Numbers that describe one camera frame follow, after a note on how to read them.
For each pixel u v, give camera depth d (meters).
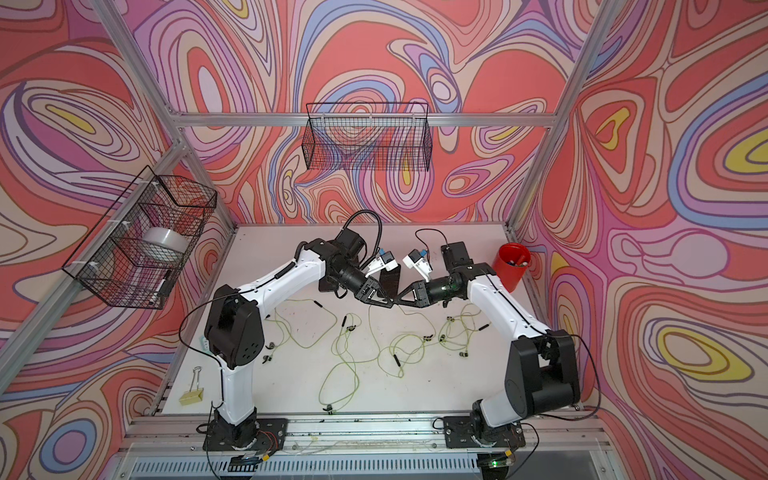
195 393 0.80
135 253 0.75
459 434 0.73
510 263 0.97
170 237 0.74
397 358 0.86
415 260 0.74
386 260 0.75
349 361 0.86
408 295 0.76
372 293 0.73
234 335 0.50
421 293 0.69
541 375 0.43
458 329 0.92
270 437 0.72
